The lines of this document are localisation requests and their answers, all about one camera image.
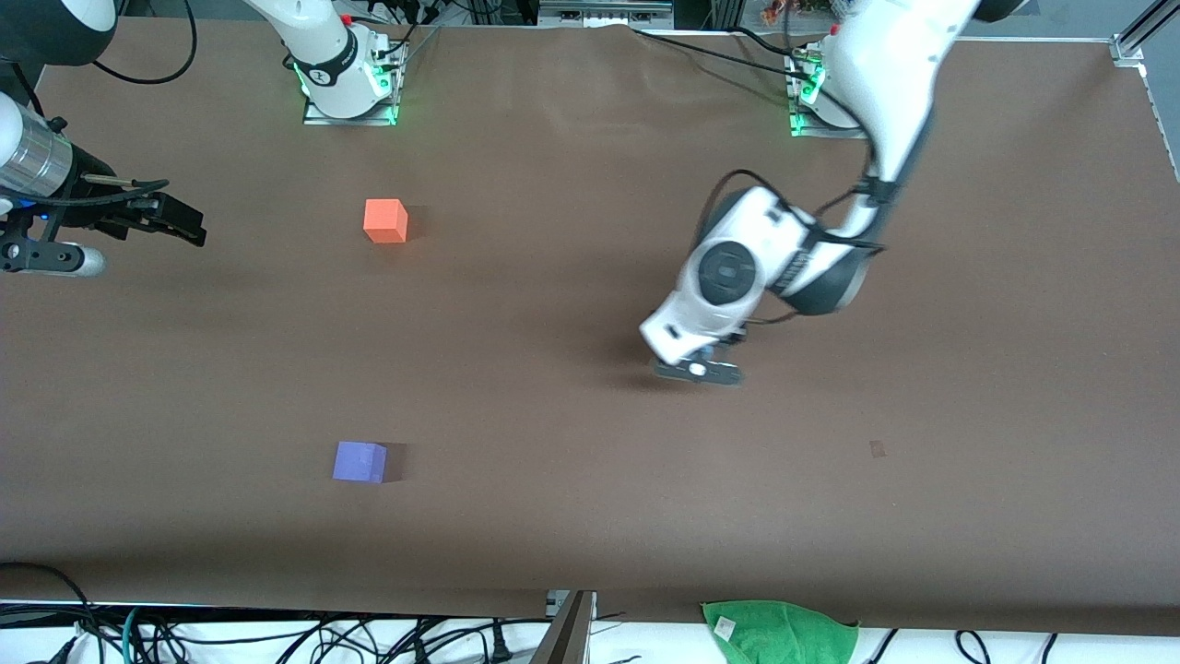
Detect purple foam block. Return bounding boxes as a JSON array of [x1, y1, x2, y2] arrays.
[[332, 441, 389, 484]]

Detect black cable on table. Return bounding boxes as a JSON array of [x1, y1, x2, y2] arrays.
[[631, 27, 817, 80]]

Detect aluminium frame bracket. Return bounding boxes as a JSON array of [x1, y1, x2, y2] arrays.
[[1110, 0, 1180, 68]]

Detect black looping cable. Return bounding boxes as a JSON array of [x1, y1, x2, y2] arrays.
[[90, 0, 200, 87]]

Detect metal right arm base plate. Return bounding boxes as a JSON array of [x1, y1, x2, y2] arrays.
[[302, 41, 403, 127]]

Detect green cloth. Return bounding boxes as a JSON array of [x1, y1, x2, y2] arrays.
[[702, 600, 861, 664]]

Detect aluminium extrusion bar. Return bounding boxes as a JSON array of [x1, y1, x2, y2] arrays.
[[537, 0, 675, 30]]

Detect thin black cable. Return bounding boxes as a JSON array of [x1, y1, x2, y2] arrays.
[[385, 23, 443, 73]]

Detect black curved cable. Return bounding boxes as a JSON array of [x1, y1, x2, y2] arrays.
[[0, 562, 104, 664]]

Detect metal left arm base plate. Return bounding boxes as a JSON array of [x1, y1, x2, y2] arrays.
[[788, 51, 872, 141]]

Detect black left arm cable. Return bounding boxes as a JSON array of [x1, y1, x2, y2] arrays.
[[696, 168, 888, 255]]

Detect teal cable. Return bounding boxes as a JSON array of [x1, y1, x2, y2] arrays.
[[118, 606, 146, 664]]

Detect metal post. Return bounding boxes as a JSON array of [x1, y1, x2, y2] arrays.
[[529, 590, 598, 664]]

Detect orange foam block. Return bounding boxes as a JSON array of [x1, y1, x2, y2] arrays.
[[363, 198, 409, 244]]

